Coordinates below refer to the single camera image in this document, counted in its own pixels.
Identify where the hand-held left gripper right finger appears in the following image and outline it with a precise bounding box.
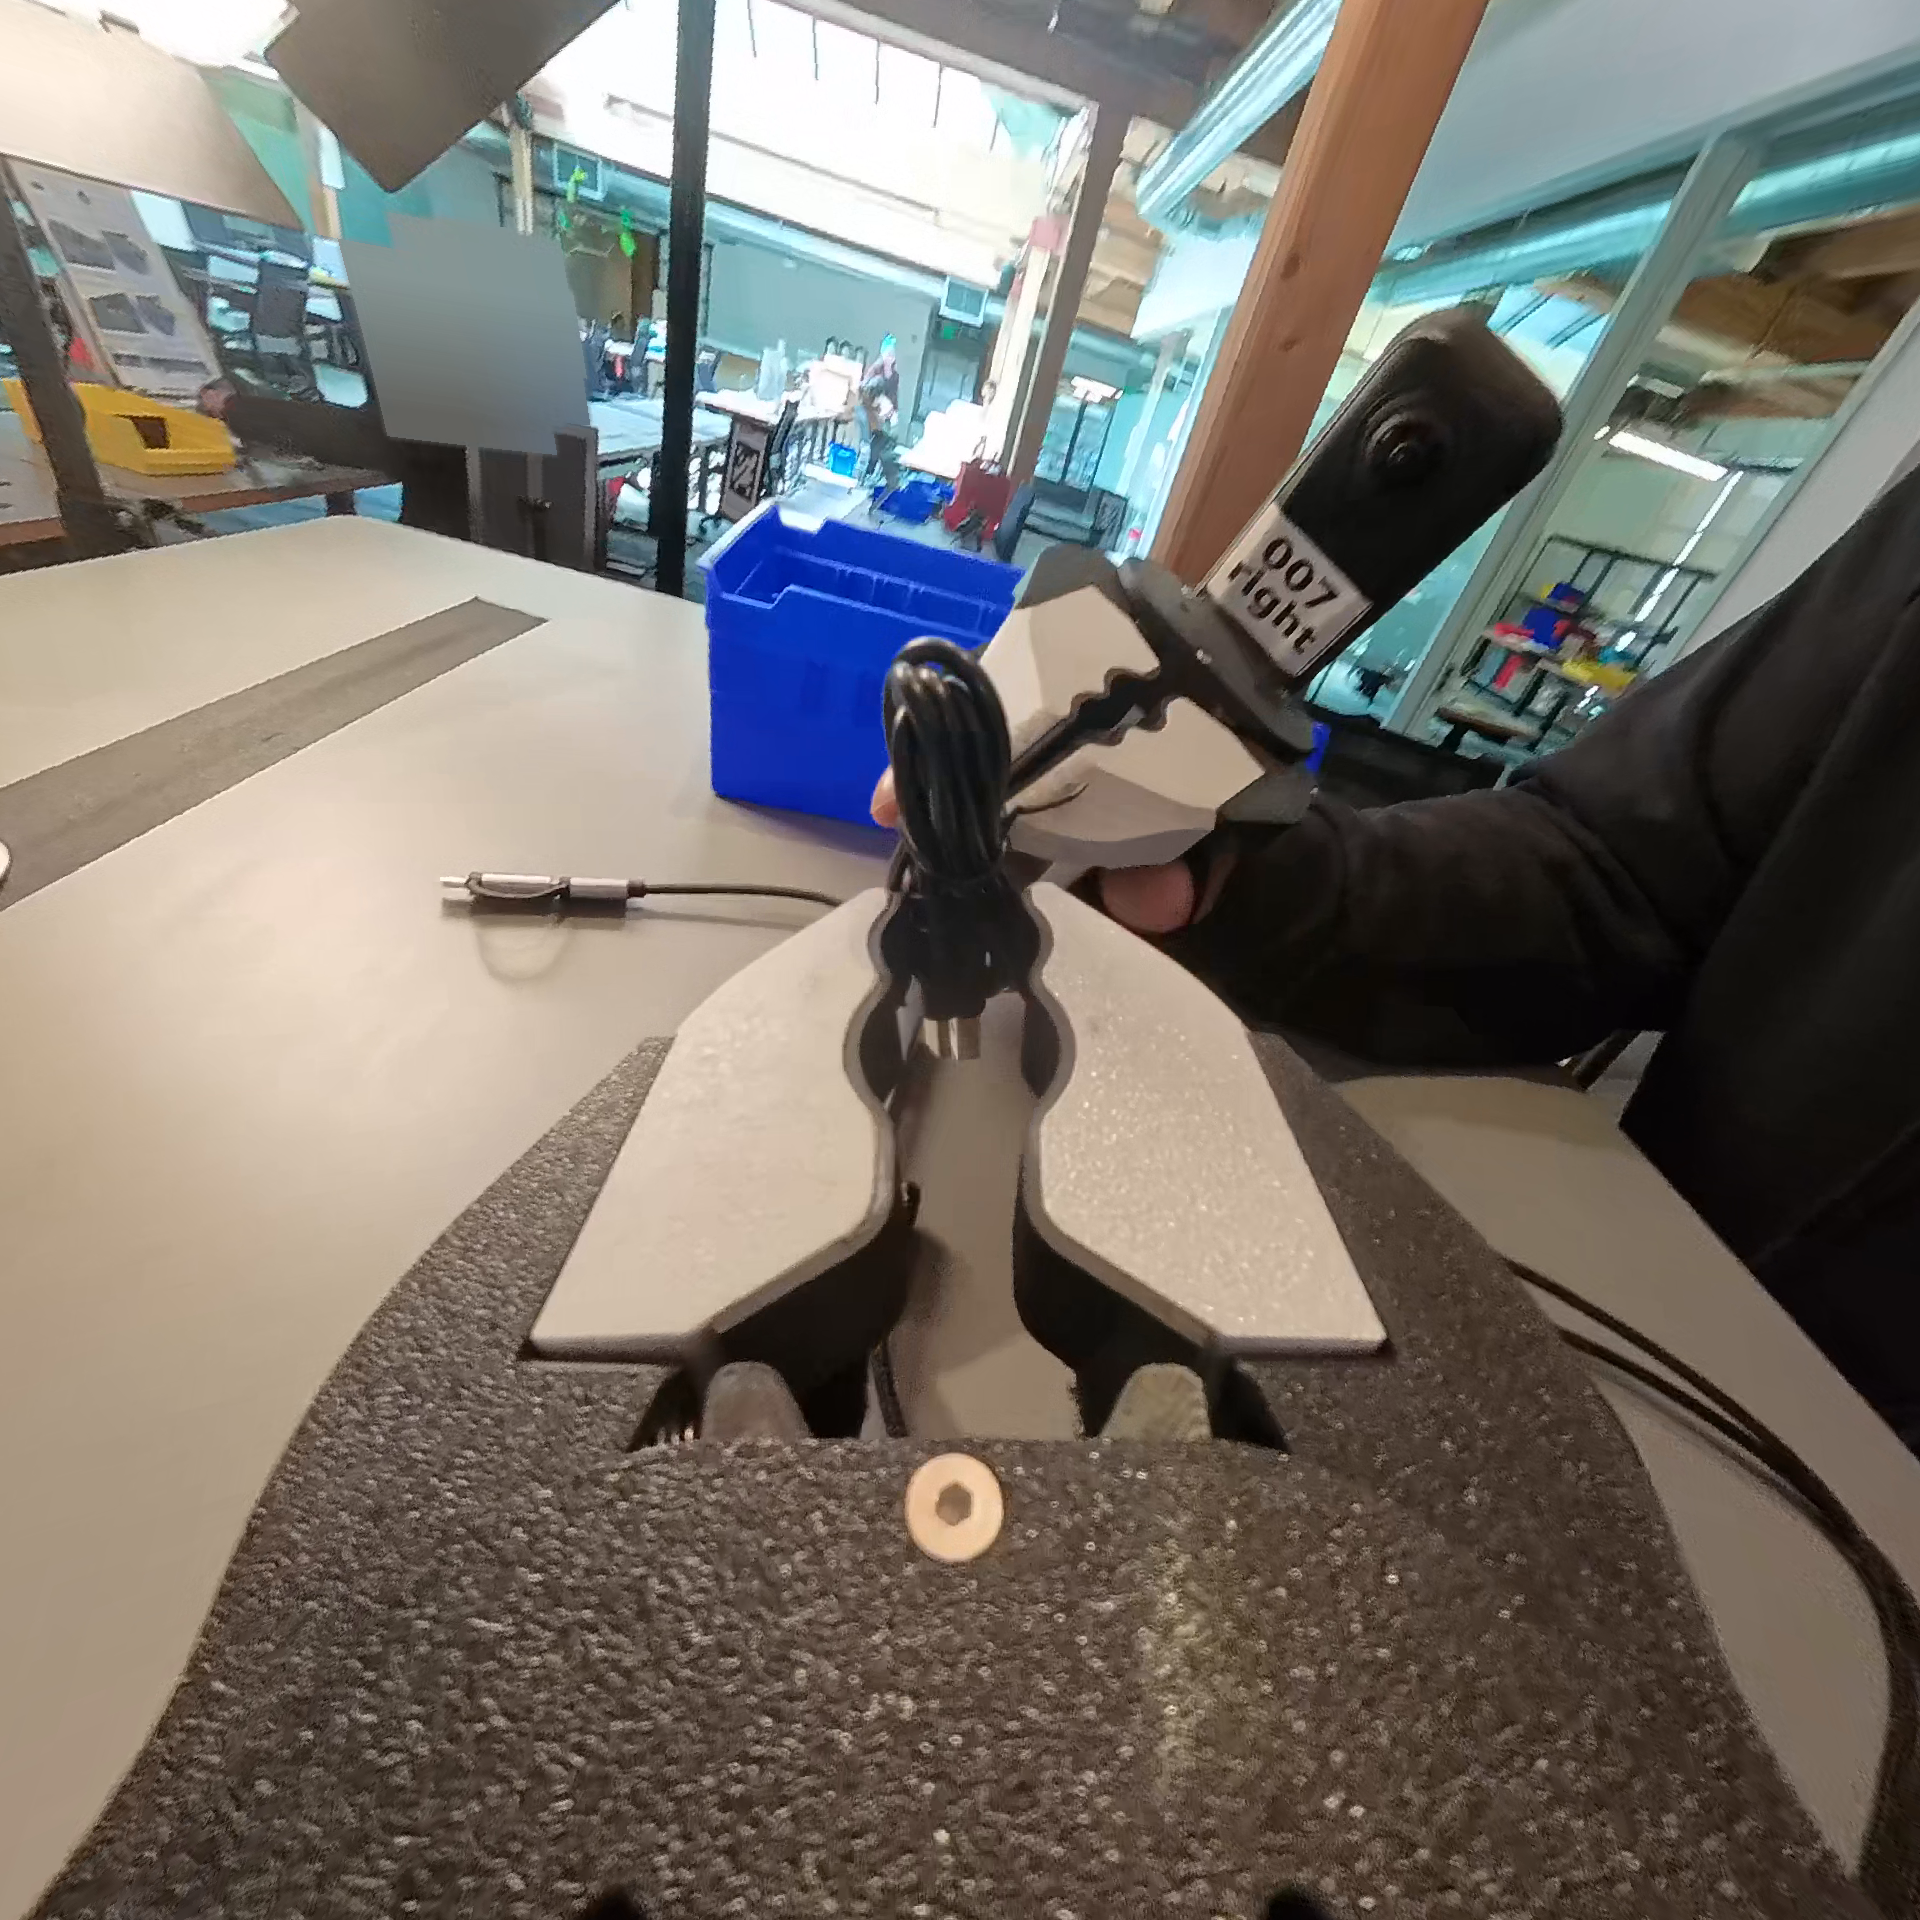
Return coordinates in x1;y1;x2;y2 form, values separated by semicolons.
1014;882;1393;1415

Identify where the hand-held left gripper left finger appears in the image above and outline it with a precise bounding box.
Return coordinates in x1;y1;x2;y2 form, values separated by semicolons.
525;883;917;1418

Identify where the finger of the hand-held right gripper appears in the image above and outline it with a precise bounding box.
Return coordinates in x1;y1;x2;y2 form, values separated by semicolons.
975;589;1203;787
1017;697;1273;875

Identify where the thin black cable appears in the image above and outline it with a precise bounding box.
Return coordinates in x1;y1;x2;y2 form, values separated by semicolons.
874;637;1052;1069

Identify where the black braided usb-c cable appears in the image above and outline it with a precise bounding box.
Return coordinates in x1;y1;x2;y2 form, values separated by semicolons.
1500;1258;1920;1870

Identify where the person's right forearm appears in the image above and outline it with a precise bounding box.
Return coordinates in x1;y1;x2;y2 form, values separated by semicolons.
1199;470;1920;1074

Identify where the person's right hand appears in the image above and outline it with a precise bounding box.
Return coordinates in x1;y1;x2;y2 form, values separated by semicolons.
1099;861;1203;936

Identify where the blue plastic bin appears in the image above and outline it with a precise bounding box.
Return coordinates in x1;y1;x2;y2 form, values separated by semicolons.
697;497;1037;858

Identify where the black light stand pole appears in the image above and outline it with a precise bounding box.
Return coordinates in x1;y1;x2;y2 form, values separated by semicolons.
657;0;713;594

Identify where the studio light panel with flaps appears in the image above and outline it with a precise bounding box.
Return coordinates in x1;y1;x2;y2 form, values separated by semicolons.
0;0;623;231

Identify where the yellow plastic bin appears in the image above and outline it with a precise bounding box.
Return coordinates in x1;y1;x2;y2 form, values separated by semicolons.
0;379;243;480

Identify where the printed poster sheet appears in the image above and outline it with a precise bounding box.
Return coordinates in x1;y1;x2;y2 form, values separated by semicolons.
7;157;223;403

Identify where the wooden support post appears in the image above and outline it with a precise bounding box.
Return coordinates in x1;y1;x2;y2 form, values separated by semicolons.
1155;0;1490;577

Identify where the grey usb connector with cable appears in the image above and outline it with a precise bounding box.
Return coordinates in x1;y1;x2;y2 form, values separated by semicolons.
439;865;845;913

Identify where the silver spiral air duct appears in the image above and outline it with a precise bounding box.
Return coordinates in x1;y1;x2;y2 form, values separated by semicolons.
1131;0;1347;218

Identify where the dark table post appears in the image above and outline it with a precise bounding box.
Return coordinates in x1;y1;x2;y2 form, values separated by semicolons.
0;209;122;558

